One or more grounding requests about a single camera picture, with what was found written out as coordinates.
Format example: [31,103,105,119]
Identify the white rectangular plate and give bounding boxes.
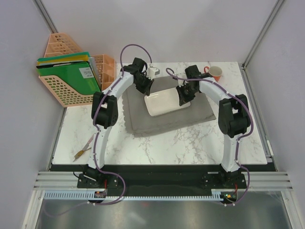
[144,88,191,117]

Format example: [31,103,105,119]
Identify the orange mug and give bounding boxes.
[203,66,223,82]

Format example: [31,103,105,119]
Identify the grey placemat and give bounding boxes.
[122,84,216,137]

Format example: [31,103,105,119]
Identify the knife pink handle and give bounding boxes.
[83,135,94,150]

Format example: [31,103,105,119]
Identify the gold fork green handle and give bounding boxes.
[73,148,91,161]

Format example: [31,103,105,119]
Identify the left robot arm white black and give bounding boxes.
[77,58,153,188]

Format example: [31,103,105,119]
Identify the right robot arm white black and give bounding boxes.
[176,65,254,188]

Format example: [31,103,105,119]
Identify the green folder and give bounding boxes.
[36,62,100,95]

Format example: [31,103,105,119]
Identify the yellow folder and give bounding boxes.
[37,52,90,65]

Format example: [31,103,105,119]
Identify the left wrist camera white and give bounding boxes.
[146,67,160,80]

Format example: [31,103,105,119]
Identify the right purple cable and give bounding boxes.
[165,68,254,207]

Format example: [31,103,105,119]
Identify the purple cable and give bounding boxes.
[165,68,254,207]
[44,43,153,218]

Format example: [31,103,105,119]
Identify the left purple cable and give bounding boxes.
[44,43,153,218]

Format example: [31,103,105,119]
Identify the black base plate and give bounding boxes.
[76,164,247,198]

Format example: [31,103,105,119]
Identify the white cable duct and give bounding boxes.
[43,190,223,201]

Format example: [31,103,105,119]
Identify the aluminium rail profile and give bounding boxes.
[33,171,293,191]

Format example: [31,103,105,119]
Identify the right aluminium frame post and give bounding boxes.
[242,0,286,70]

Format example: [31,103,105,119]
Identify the aluminium frame post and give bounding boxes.
[242,0,286,70]
[33,0,58,33]

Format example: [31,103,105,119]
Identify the left aluminium frame post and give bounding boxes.
[33,0,58,33]

